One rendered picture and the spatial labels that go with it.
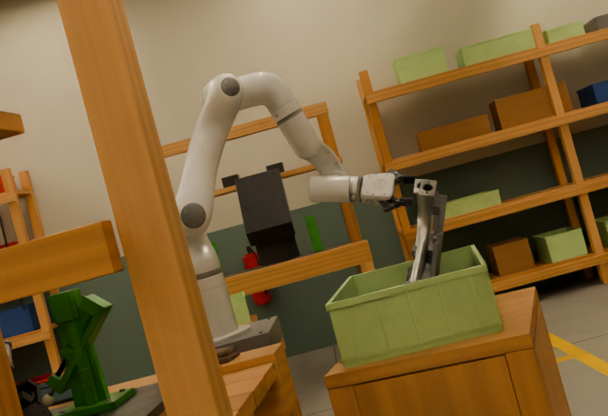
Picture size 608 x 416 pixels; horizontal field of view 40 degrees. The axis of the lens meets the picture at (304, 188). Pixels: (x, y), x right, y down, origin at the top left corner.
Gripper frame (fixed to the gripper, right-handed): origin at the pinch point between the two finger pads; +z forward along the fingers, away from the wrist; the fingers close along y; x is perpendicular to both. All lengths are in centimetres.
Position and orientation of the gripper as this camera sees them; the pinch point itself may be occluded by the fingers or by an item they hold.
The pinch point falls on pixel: (411, 190)
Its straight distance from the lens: 256.1
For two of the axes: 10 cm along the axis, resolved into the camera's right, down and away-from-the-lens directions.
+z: 9.7, 0.2, -2.3
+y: 1.7, -7.3, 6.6
